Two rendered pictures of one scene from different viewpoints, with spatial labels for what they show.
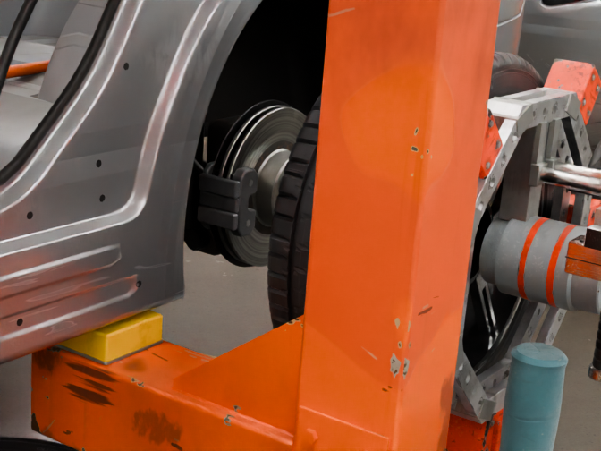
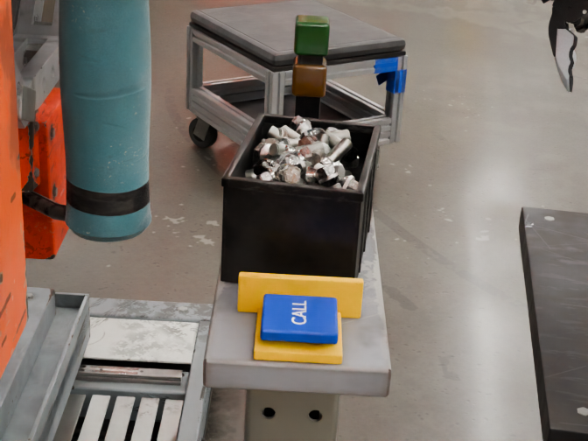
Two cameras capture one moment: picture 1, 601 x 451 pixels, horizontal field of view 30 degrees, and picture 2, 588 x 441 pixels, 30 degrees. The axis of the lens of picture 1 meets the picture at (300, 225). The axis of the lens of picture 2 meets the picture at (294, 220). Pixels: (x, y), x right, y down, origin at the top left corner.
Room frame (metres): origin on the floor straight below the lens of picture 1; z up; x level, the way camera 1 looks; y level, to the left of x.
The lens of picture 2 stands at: (0.69, 0.02, 0.98)
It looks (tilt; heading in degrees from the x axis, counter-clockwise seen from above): 25 degrees down; 326
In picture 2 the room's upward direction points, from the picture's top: 3 degrees clockwise
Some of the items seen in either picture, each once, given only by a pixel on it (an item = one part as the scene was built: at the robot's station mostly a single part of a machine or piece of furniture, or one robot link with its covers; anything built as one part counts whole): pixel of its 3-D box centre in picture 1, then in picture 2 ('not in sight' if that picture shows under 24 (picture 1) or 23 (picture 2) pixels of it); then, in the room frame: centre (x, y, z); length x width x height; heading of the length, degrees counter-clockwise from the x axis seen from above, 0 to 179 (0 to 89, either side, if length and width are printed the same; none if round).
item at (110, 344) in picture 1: (105, 327); not in sight; (1.71, 0.30, 0.71); 0.14 x 0.14 x 0.05; 57
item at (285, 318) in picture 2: not in sight; (299, 322); (1.42, -0.48, 0.47); 0.07 x 0.07 x 0.02; 57
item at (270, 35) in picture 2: not in sight; (293, 94); (2.74, -1.32, 0.17); 0.43 x 0.36 x 0.34; 179
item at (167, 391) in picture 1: (186, 364); not in sight; (1.61, 0.16, 0.69); 0.52 x 0.17 x 0.35; 57
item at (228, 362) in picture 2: not in sight; (299, 269); (1.56, -0.57, 0.44); 0.43 x 0.17 x 0.03; 147
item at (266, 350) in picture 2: not in sight; (298, 335); (1.42, -0.48, 0.46); 0.08 x 0.08 x 0.01; 57
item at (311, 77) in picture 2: not in sight; (309, 76); (1.73, -0.68, 0.59); 0.04 x 0.04 x 0.04; 57
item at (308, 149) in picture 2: not in sight; (304, 194); (1.58, -0.58, 0.52); 0.20 x 0.14 x 0.13; 139
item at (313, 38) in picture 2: not in sight; (311, 35); (1.73, -0.68, 0.64); 0.04 x 0.04 x 0.04; 57
